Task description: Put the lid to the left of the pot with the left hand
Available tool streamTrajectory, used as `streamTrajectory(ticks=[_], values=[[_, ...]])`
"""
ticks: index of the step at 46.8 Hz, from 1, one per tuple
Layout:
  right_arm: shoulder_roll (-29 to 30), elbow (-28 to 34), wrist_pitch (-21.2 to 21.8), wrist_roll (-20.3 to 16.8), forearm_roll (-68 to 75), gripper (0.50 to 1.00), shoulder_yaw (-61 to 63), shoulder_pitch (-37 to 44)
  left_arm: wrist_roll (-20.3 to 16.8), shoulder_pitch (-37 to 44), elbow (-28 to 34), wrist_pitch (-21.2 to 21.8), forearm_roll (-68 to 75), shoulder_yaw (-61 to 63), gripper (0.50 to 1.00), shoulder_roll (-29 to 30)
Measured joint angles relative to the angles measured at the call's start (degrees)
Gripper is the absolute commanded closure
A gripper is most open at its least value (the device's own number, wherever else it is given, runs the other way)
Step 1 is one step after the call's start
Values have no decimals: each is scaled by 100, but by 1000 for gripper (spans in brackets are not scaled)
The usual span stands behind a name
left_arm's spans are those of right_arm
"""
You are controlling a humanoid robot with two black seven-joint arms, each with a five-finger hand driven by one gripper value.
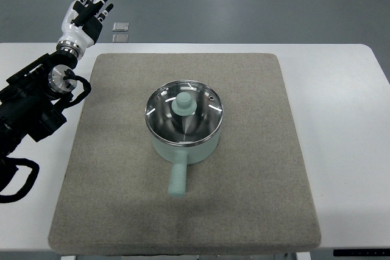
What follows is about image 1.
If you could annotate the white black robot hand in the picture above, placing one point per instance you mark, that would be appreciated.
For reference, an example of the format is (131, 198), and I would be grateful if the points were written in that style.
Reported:
(82, 25)

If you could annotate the glass lid with green knob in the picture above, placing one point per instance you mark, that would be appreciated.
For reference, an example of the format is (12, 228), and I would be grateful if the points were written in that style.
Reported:
(184, 113)

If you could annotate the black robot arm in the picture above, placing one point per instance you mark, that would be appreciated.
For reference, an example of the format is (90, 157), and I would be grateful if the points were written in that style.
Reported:
(32, 104)

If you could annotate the upper floor metal plate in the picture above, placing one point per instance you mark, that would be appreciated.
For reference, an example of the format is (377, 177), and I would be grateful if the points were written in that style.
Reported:
(120, 27)

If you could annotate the floor metal plate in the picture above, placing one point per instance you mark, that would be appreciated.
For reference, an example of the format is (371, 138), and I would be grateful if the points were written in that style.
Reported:
(120, 38)
(120, 27)

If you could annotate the lower floor metal plate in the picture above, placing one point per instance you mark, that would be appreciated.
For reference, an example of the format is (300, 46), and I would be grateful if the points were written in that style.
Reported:
(120, 38)

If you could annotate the mint green saucepan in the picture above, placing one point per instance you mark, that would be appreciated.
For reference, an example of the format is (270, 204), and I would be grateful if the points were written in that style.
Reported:
(183, 149)

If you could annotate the grey felt mat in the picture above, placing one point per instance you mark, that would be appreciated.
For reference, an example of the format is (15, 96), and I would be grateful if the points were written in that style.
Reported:
(250, 196)

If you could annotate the black table control panel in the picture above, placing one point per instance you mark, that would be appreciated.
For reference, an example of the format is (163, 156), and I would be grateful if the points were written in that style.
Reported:
(370, 252)

